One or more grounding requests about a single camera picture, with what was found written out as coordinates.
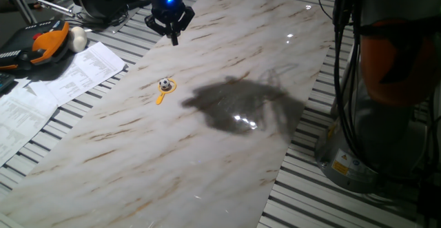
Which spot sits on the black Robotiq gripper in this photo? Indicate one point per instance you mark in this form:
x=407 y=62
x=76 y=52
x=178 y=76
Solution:
x=167 y=7

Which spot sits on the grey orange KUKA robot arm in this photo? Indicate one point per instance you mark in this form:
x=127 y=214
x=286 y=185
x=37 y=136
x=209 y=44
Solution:
x=396 y=66

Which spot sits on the small black white soccer ball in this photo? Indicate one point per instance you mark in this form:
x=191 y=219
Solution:
x=164 y=83

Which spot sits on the white bone-shaped toy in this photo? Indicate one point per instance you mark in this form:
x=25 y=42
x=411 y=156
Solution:
x=77 y=38

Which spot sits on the printed white paper sheet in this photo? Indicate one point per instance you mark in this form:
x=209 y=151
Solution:
x=86 y=69
x=20 y=117

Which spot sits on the silver metal rod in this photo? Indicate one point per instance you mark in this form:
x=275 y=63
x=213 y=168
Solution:
x=55 y=5

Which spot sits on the orange black teach pendant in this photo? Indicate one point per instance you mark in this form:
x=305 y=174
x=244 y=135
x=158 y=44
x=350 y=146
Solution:
x=48 y=43

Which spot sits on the black computer keyboard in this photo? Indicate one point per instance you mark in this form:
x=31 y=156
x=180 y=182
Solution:
x=5 y=81

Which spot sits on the slanted aluminium frame post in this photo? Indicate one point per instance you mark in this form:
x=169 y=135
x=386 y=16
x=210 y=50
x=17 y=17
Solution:
x=20 y=4

